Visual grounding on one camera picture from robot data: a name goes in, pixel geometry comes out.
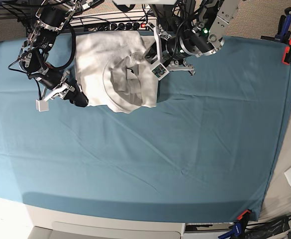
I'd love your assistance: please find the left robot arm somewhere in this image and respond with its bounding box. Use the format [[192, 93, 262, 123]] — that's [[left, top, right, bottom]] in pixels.
[[145, 0, 239, 80]]

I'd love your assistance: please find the blue clamp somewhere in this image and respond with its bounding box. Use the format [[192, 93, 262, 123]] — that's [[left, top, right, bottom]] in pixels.
[[260, 14, 291, 44], [218, 222, 248, 239]]

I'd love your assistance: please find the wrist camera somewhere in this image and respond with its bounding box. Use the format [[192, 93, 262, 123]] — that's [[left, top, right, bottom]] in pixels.
[[36, 100, 49, 112], [150, 62, 169, 81]]

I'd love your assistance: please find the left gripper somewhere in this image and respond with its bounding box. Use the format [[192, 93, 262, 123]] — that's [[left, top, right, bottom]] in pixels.
[[144, 23, 195, 75]]

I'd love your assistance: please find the blue clamp bottom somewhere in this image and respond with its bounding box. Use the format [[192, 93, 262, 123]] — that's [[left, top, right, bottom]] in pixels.
[[218, 222, 248, 239]]

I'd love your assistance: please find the orange black clamp bottom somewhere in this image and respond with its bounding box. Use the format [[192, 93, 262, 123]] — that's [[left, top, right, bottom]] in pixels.
[[237, 209, 252, 222]]

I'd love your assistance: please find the black power strip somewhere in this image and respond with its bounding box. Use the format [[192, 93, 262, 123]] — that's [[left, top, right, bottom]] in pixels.
[[83, 21, 149, 32]]

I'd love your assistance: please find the blue clamp top right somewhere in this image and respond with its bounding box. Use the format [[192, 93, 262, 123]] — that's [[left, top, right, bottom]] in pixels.
[[260, 14, 291, 44]]

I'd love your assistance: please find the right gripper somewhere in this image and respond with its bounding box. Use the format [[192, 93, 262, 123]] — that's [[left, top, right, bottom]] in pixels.
[[34, 69, 89, 108]]

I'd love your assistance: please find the teal table cloth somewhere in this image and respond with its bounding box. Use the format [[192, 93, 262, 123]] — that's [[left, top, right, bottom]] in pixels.
[[0, 37, 291, 223]]

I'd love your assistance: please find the white drawer cabinet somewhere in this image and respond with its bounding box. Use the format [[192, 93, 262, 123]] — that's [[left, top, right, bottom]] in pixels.
[[26, 205, 185, 239]]

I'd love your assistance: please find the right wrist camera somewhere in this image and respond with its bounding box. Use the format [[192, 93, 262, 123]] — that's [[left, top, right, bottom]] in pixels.
[[36, 100, 49, 112]]

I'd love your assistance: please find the white T-shirt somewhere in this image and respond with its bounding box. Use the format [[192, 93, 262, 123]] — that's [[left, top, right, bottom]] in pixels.
[[75, 31, 159, 114]]

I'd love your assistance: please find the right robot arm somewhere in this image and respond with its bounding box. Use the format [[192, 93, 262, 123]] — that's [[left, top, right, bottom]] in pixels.
[[15, 0, 89, 112]]

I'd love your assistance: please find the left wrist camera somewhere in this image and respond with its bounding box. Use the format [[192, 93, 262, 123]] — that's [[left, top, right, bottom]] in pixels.
[[150, 62, 169, 81]]

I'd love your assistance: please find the black cable bundle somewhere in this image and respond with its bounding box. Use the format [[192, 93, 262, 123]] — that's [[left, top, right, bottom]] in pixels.
[[142, 0, 197, 33]]

